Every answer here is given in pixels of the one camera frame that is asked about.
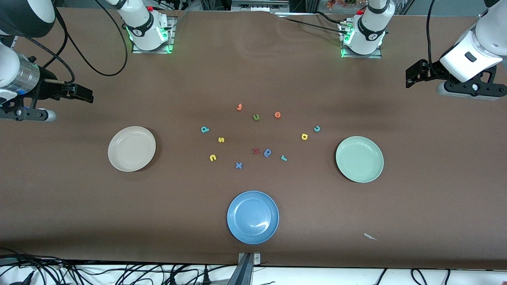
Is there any beige brown plate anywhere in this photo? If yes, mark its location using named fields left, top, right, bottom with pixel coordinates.
left=108, top=126, right=156, bottom=172

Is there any light green plate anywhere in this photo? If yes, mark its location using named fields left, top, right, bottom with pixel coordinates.
left=335, top=136, right=384, bottom=183

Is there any orange leaf decoration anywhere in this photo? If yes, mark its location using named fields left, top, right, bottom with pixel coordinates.
left=326, top=0, right=357, bottom=10

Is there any grey power strip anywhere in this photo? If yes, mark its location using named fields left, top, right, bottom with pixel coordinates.
left=231, top=0, right=290, bottom=11

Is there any blue plate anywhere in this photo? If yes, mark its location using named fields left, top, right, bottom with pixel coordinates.
left=227, top=191, right=280, bottom=245

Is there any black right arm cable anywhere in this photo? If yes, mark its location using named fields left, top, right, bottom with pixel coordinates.
left=0, top=0, right=129, bottom=84

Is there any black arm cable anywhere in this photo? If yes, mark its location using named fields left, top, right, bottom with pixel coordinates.
left=425, top=0, right=437, bottom=76
left=0, top=0, right=129, bottom=84

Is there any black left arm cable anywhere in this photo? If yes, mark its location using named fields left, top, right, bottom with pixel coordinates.
left=425, top=0, right=437, bottom=76

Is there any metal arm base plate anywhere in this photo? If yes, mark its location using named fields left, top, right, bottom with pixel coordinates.
left=340, top=20, right=383, bottom=59
left=132, top=17, right=175, bottom=54

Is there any black cable on table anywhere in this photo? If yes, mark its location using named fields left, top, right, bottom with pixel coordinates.
left=277, top=17, right=346, bottom=33
left=315, top=11, right=343, bottom=25

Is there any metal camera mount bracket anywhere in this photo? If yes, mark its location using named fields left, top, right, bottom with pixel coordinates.
left=228, top=252, right=261, bottom=285

